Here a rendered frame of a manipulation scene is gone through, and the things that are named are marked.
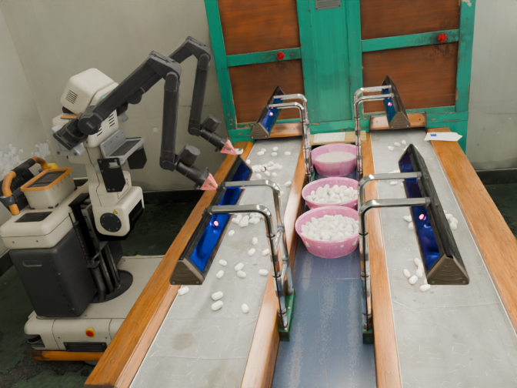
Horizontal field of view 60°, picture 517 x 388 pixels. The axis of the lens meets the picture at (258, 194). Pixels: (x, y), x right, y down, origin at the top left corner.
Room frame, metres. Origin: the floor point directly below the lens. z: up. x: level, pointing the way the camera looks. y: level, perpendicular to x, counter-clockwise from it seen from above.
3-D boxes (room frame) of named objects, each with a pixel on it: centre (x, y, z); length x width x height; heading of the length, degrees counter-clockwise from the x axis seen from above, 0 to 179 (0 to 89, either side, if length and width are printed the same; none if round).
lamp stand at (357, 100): (1.97, -0.58, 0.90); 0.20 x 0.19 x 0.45; 166
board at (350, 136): (2.40, -0.48, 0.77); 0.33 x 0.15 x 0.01; 76
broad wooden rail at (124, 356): (1.73, 0.25, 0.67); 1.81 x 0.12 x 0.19; 166
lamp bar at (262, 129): (2.09, -0.11, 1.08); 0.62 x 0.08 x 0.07; 166
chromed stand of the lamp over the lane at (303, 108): (2.07, -0.19, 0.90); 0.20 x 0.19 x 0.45; 166
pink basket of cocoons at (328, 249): (1.49, -0.25, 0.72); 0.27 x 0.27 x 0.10
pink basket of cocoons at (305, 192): (1.76, -0.32, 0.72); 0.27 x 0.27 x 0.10
